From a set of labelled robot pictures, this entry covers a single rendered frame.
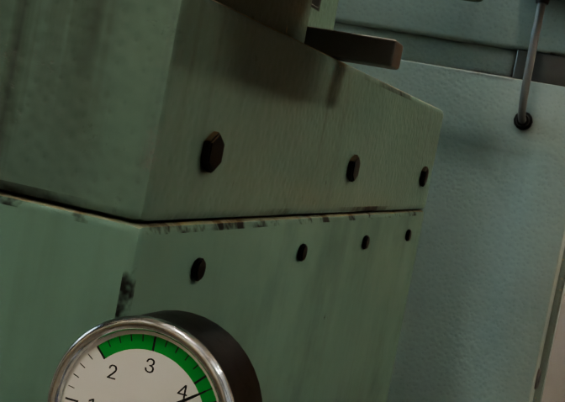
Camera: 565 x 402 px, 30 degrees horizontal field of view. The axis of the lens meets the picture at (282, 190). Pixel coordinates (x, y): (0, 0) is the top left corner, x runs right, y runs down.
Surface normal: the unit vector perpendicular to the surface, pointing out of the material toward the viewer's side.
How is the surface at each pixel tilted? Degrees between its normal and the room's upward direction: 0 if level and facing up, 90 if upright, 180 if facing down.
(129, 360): 90
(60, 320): 90
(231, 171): 90
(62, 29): 90
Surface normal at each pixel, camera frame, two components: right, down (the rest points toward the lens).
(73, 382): -0.31, -0.01
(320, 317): 0.93, 0.19
